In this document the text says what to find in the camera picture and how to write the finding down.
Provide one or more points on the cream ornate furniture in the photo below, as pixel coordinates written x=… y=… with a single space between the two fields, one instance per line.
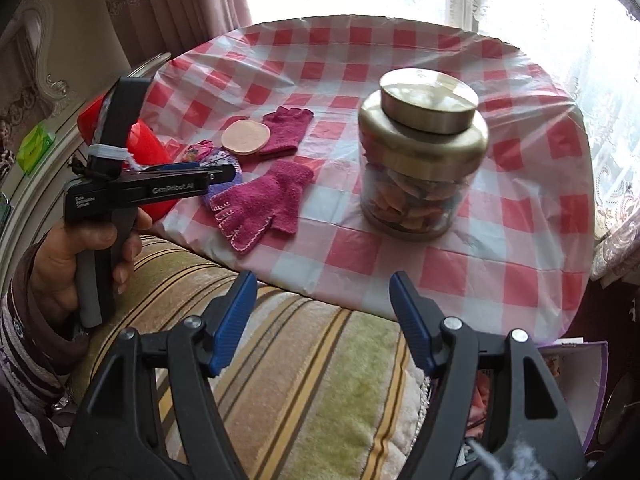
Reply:
x=40 y=85

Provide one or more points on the person's left hand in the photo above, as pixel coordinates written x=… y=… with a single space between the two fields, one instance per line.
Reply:
x=55 y=270

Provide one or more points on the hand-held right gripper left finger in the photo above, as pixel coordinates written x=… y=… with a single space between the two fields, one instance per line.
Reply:
x=235 y=320

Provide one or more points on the person's left forearm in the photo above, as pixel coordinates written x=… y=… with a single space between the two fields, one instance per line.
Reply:
x=30 y=350

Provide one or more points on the small pink patterned pouch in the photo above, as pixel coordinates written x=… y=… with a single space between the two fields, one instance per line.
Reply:
x=195 y=152

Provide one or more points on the red white checked tablecloth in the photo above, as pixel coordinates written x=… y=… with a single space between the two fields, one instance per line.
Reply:
x=325 y=240

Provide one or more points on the magenta knit fingerless glove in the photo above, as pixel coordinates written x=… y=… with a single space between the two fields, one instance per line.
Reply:
x=270 y=200
x=287 y=132

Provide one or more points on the red plastic container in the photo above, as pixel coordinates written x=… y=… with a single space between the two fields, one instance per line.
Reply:
x=147 y=142

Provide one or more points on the purple knit glove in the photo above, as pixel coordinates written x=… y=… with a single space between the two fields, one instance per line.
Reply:
x=222 y=192

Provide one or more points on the green packet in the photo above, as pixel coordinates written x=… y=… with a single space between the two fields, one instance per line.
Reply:
x=35 y=147

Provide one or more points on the glass jar with gold lid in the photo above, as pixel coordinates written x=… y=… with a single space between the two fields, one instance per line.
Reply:
x=415 y=185

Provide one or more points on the white purple storage box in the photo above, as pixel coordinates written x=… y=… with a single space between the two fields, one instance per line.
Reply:
x=575 y=375

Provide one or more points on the round beige pad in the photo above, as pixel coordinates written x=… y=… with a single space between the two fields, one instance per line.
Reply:
x=245 y=137

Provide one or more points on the striped sofa cushion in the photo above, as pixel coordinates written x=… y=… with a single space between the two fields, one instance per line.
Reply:
x=300 y=385

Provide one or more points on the pink curtain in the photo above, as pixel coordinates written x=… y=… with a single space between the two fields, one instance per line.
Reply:
x=190 y=0

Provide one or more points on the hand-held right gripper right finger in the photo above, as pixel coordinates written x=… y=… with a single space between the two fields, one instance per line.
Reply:
x=410 y=320

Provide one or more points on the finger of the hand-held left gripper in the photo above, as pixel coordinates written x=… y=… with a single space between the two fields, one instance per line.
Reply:
x=175 y=166
x=222 y=172

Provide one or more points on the white lace curtain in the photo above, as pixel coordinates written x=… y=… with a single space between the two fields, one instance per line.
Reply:
x=615 y=160

